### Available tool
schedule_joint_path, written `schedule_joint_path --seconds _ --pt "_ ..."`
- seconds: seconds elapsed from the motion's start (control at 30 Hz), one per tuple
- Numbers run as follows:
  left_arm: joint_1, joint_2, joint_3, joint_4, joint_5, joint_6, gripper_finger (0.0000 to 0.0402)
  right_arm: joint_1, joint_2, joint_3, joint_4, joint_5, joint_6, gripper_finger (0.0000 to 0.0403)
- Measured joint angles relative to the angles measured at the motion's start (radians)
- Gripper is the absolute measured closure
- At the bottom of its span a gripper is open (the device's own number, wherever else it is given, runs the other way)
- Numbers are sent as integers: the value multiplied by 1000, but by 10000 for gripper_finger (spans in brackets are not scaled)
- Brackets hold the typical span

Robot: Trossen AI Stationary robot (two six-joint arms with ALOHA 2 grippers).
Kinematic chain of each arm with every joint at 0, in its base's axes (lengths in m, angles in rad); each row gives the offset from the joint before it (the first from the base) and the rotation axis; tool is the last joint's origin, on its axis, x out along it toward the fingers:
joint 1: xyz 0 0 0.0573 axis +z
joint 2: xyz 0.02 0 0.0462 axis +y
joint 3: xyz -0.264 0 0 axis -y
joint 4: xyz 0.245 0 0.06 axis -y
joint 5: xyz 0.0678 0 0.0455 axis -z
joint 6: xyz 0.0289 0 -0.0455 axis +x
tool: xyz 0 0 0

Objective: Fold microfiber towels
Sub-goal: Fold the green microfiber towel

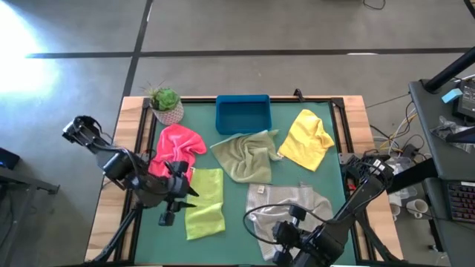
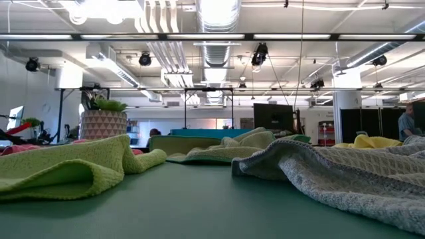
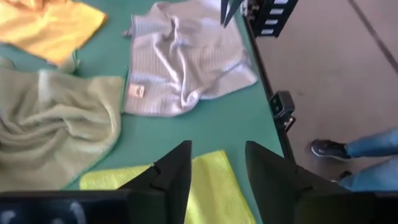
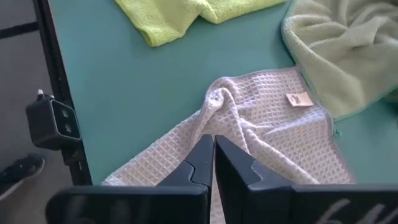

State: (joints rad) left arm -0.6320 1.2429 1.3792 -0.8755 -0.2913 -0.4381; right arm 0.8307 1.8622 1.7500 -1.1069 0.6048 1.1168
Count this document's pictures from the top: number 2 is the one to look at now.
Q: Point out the pale green towel teal hem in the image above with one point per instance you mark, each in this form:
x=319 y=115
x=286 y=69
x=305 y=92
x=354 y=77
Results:
x=212 y=154

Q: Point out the grey waffle-weave towel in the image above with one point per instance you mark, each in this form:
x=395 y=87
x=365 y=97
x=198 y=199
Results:
x=348 y=172

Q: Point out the lime green microfiber towel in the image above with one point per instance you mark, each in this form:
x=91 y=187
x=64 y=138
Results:
x=66 y=166

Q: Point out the yellow microfiber towel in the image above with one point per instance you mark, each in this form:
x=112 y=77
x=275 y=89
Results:
x=368 y=142

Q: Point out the pink microfiber towel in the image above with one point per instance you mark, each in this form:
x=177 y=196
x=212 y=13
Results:
x=16 y=149

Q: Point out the blue plastic bin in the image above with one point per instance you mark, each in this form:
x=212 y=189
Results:
x=206 y=133

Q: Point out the black monitor screen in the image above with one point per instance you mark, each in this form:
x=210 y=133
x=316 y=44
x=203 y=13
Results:
x=272 y=116

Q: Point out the person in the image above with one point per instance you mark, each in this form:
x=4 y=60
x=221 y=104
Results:
x=154 y=132
x=405 y=124

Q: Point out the black ceiling spotlight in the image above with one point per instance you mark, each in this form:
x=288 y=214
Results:
x=145 y=59
x=259 y=56
x=32 y=64
x=317 y=84
x=379 y=60

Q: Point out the black overhead light bar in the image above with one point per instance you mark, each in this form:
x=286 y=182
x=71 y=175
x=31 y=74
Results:
x=249 y=36

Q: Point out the potted plant triangle-patterned pot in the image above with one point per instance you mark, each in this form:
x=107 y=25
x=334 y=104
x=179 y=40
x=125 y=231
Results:
x=103 y=124

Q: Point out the red shelf rack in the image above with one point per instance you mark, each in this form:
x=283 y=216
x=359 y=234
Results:
x=327 y=129

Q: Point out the white building column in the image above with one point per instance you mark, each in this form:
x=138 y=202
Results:
x=345 y=109

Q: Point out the black room partition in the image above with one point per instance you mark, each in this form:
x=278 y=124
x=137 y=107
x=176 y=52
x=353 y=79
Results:
x=365 y=123

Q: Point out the small green plant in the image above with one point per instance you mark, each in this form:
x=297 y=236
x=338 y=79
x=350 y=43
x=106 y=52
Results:
x=31 y=121

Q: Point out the red robot part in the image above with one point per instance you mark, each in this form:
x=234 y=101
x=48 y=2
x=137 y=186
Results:
x=20 y=128

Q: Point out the white-framed monitor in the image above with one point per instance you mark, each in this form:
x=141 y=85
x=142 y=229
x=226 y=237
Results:
x=16 y=117

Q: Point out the black display panel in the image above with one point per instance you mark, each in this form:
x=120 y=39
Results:
x=419 y=116

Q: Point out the framed wall picture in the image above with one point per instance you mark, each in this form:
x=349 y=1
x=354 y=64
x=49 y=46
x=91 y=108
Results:
x=246 y=123

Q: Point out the silver ceiling air duct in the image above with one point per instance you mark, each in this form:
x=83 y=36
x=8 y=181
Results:
x=375 y=53
x=217 y=13

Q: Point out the black station frame pole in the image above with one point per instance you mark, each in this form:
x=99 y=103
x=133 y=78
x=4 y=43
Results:
x=60 y=113

